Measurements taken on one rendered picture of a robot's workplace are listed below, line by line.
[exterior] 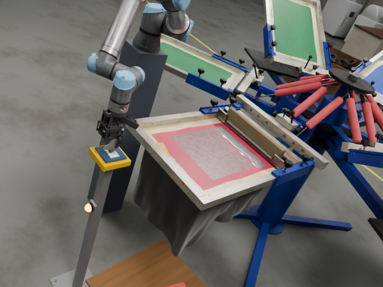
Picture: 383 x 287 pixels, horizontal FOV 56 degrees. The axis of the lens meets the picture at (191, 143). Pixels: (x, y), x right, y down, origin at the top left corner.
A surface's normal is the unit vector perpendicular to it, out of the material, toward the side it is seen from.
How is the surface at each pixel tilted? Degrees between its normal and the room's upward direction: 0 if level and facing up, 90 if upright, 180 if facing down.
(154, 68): 90
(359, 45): 90
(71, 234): 0
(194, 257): 0
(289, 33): 32
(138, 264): 0
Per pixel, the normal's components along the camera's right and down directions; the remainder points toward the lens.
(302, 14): 0.35, -0.36
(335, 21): -0.79, 0.08
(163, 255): 0.32, -0.79
